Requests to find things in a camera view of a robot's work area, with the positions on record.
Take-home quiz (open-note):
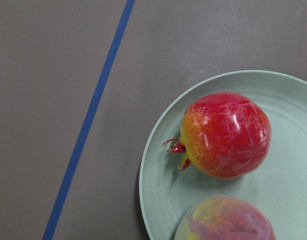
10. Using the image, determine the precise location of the red yellow pomegranate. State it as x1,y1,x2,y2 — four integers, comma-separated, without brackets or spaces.
163,92,272,179

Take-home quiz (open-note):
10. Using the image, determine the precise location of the pink yellow peach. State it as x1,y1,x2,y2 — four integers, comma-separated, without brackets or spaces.
174,194,276,240

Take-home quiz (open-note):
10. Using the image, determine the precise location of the green plate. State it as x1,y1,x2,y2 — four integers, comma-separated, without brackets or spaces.
138,70,307,240

